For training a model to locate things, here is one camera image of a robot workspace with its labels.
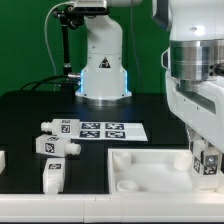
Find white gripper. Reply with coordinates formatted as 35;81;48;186
161;39;224;152

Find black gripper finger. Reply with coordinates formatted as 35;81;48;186
204;141;222;168

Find white square tabletop tray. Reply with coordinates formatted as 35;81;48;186
108;149;224;193

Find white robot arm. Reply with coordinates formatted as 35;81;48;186
74;0;224;168

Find white sheet with tags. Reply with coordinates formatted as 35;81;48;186
79;122;148;141

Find black cables on table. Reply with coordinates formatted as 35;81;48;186
19;74;83;93

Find white front obstacle wall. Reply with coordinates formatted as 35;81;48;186
0;193;224;223

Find grey camera on stand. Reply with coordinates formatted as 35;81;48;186
70;0;108;15

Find white left obstacle wall piece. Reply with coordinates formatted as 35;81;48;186
0;151;5;174

